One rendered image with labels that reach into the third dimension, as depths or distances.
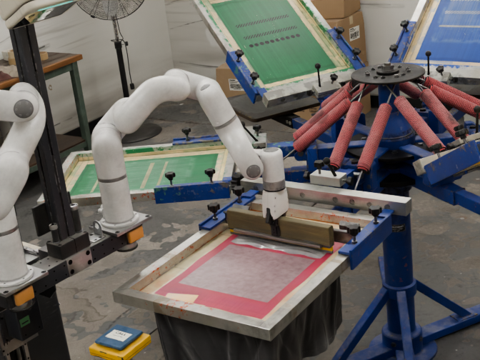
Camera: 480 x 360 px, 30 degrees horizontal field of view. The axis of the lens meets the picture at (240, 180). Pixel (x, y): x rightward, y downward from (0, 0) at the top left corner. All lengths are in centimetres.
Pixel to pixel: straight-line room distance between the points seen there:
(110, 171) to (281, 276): 64
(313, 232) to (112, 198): 67
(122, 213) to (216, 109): 46
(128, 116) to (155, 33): 562
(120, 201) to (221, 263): 40
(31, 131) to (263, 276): 88
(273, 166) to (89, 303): 225
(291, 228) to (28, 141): 95
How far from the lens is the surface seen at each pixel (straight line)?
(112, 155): 285
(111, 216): 293
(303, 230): 299
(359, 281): 482
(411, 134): 373
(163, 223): 578
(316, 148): 370
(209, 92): 283
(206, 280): 290
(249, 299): 276
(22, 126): 256
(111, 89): 799
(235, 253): 305
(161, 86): 278
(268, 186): 296
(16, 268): 269
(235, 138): 285
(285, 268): 291
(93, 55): 781
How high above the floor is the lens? 229
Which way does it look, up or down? 21 degrees down
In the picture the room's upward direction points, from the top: 7 degrees counter-clockwise
